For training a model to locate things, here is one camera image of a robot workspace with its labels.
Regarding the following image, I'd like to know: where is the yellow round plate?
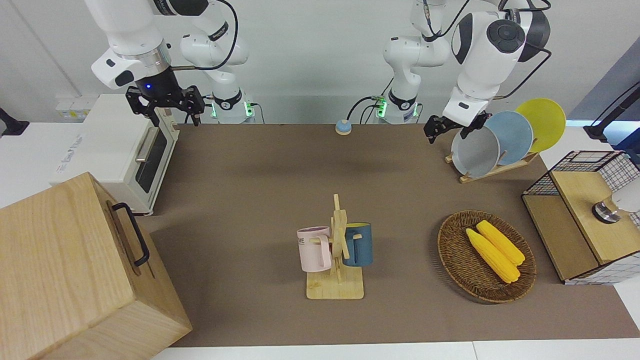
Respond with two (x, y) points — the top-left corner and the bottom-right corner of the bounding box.
(515, 98), (567, 153)

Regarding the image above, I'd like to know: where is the wooden drawer cabinet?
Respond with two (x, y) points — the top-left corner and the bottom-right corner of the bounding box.
(0, 171), (193, 360)

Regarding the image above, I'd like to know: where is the pink mug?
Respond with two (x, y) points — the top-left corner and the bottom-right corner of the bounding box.
(297, 226), (333, 273)

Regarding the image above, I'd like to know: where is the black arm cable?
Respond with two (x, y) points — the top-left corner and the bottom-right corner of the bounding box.
(492, 0), (553, 101)
(170, 0), (240, 71)

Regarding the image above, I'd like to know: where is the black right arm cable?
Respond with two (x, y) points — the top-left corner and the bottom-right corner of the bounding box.
(170, 0), (240, 71)

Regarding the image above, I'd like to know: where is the white toaster oven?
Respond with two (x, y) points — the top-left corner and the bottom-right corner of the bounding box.
(49, 93), (181, 217)

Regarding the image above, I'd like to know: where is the dark teal mug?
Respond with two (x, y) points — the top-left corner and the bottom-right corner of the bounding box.
(343, 222), (374, 267)

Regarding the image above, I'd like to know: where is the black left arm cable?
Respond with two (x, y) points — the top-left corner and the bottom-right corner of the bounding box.
(492, 0), (553, 101)

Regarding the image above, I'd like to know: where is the white wall socket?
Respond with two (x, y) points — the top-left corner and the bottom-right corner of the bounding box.
(55, 100), (92, 121)

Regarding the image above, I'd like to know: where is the light blue round plate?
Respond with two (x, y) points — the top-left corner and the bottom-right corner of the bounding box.
(484, 110), (534, 167)

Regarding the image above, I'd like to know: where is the wooden plate rack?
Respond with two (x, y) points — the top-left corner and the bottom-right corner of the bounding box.
(445, 150), (541, 184)

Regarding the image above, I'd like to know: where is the yellow corn cob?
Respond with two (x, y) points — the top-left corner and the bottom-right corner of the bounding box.
(476, 219), (526, 266)
(466, 228), (521, 285)

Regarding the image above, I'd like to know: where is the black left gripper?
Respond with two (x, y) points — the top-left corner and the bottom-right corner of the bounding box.
(424, 113), (492, 145)

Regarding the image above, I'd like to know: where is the brown table mat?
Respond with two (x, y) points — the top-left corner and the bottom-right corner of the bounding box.
(150, 122), (640, 348)

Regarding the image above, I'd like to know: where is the gray round plate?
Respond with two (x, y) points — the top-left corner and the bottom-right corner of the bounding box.
(451, 126), (501, 179)

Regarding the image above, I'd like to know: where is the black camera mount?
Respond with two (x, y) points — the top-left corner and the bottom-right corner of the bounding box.
(582, 84), (640, 142)
(0, 107), (30, 138)

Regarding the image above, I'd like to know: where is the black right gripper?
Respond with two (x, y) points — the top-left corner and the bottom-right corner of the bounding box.
(125, 67), (206, 129)

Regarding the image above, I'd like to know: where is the wire grid box wooden lid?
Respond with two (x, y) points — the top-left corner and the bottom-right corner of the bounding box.
(521, 150), (640, 286)

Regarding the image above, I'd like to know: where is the wooden mug tree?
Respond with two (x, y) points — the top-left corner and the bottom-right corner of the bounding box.
(306, 194), (365, 300)

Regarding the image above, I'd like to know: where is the brown wicker basket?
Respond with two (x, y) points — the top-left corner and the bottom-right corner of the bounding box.
(437, 210), (537, 304)

